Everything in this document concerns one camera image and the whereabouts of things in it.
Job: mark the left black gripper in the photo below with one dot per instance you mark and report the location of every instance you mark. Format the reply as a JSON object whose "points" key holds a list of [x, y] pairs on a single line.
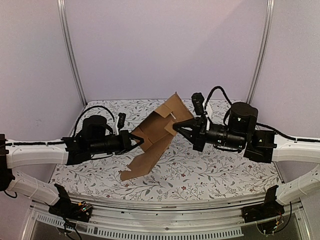
{"points": [[125, 143]]}

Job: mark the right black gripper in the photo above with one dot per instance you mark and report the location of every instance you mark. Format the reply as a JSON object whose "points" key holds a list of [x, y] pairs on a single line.
{"points": [[199, 134]]}

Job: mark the brown cardboard box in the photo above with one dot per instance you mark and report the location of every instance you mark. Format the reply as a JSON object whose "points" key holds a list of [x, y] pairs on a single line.
{"points": [[157, 131]]}

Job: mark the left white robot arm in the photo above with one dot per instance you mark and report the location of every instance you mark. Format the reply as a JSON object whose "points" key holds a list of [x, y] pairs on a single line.
{"points": [[14, 154]]}

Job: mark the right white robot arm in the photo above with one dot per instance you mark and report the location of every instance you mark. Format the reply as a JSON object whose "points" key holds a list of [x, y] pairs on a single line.
{"points": [[259, 146]]}

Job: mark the floral patterned table mat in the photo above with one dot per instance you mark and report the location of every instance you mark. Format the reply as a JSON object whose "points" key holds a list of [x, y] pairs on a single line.
{"points": [[181, 174]]}

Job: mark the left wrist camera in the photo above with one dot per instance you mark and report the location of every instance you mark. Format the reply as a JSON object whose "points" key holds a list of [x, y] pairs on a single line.
{"points": [[119, 123]]}

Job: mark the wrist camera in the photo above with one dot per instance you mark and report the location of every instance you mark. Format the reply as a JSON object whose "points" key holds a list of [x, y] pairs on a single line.
{"points": [[119, 123], [201, 105]]}

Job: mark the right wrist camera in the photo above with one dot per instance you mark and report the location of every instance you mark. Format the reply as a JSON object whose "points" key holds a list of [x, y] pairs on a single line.
{"points": [[201, 105]]}

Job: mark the aluminium front rail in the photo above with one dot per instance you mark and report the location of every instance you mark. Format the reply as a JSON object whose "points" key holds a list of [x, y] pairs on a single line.
{"points": [[214, 219]]}

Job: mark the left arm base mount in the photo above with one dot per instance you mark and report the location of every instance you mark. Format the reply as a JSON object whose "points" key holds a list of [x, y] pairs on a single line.
{"points": [[65, 208]]}

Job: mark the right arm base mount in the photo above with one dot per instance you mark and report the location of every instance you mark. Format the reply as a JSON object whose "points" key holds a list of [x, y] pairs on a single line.
{"points": [[268, 209]]}

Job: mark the right aluminium frame post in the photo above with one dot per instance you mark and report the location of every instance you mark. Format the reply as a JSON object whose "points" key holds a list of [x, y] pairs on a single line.
{"points": [[262, 50]]}

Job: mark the aluminium frame post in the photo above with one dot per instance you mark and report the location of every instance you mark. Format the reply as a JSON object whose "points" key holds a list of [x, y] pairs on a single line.
{"points": [[262, 50], [61, 5]]}

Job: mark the left aluminium frame post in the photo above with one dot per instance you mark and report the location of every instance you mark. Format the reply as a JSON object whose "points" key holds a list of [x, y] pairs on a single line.
{"points": [[61, 5]]}

